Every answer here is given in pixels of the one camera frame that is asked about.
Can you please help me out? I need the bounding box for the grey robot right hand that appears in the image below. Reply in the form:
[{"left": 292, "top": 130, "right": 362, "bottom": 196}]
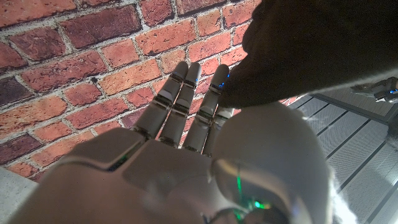
[{"left": 6, "top": 60, "right": 335, "bottom": 224}]

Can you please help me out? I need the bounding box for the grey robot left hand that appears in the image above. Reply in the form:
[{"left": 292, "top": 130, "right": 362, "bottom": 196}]
[{"left": 350, "top": 77, "right": 398, "bottom": 103}]

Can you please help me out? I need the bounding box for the black fabric backpack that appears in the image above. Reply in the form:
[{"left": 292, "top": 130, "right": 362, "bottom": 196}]
[{"left": 217, "top": 0, "right": 398, "bottom": 108}]

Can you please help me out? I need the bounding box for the printed brick wall backdrop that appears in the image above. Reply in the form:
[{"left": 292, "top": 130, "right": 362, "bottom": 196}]
[{"left": 0, "top": 0, "right": 312, "bottom": 183}]

